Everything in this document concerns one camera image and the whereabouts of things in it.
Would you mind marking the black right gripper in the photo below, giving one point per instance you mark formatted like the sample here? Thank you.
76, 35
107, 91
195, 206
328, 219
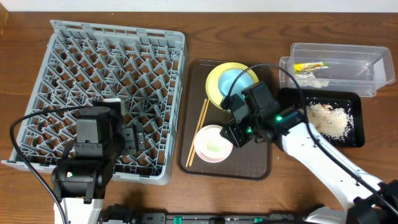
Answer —
236, 133

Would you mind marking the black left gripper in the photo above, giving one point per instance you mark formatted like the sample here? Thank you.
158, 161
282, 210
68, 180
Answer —
132, 140

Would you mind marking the light blue bowl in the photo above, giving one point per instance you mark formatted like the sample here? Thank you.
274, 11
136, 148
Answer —
227, 78

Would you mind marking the white small cup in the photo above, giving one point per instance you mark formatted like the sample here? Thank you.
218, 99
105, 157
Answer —
215, 143

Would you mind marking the green snack wrapper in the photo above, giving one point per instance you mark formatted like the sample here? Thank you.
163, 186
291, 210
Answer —
309, 67

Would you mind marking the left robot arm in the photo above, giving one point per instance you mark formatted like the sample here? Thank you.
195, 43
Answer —
86, 166

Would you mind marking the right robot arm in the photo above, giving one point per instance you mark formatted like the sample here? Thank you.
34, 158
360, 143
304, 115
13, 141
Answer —
364, 197

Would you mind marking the grey dishwasher rack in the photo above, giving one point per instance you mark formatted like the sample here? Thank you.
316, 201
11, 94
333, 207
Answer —
86, 62

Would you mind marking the black waste tray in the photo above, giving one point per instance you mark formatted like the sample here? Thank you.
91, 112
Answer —
351, 103

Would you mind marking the pink plate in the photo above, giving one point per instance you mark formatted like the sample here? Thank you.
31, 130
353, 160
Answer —
200, 147

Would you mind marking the crumpled white tissue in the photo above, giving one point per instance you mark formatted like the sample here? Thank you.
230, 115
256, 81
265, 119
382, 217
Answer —
308, 79

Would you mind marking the yellow plate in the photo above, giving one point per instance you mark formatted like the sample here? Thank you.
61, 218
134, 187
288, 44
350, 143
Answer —
212, 80

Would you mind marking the dark brown serving tray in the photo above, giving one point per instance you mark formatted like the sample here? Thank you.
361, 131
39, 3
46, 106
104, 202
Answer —
253, 161

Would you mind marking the rice and food scraps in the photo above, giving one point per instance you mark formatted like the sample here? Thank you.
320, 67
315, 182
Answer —
334, 123

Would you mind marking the clear plastic bin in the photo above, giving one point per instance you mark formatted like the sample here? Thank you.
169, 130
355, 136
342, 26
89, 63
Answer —
359, 69

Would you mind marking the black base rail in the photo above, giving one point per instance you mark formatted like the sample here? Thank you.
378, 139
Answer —
217, 218

